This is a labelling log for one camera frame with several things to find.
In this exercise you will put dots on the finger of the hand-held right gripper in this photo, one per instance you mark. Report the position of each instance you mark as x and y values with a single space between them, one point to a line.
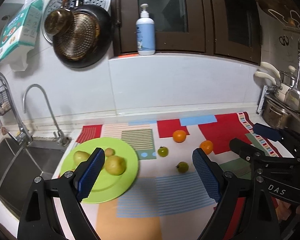
266 131
243 150

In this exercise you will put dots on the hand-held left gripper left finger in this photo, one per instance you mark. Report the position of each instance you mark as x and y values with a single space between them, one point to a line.
91 175

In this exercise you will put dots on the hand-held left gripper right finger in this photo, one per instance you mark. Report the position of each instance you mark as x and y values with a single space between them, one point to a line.
207 177

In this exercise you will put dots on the small green tomato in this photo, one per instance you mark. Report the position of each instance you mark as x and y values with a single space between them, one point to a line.
163 151
182 167

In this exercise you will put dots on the small brown fruit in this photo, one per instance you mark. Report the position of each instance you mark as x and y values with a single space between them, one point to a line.
109 151

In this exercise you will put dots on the orange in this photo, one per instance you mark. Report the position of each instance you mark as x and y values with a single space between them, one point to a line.
206 147
179 136

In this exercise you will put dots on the green plate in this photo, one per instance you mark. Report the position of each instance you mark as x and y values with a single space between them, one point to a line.
130 165

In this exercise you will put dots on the steel stockpot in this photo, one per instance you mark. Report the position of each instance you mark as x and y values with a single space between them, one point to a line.
275 115

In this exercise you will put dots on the dish rack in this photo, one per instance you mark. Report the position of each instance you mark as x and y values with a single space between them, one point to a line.
261 100

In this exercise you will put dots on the metal spatula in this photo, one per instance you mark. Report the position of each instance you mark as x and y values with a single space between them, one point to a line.
293 98

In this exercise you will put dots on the colourful patterned cloth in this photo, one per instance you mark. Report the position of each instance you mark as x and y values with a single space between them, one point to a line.
165 195

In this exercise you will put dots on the thin gooseneck faucet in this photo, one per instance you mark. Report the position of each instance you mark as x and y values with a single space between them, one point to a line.
52 120

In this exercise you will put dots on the steel sink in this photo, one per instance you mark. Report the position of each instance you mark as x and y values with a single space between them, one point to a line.
15 170

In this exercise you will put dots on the large chrome faucet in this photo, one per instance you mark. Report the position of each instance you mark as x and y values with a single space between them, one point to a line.
22 132

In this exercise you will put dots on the black scissors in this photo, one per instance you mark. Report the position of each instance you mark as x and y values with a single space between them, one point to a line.
284 40

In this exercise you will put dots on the wooden cutting board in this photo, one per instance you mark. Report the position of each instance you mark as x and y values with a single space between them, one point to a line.
272 3

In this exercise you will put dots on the brass colander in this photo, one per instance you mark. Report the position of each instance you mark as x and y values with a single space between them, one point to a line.
77 37

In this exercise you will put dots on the blue white pump bottle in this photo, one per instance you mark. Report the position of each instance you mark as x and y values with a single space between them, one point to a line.
145 35

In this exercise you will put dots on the black frying pan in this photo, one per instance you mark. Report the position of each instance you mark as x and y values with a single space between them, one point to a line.
103 22

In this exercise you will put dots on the small brass pot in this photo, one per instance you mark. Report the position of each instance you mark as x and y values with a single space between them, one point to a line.
57 22

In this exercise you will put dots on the paper towel pack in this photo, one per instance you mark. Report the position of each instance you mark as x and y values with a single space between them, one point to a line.
17 30

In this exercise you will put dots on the brown window frame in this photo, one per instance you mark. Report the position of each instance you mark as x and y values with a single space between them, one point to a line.
207 17

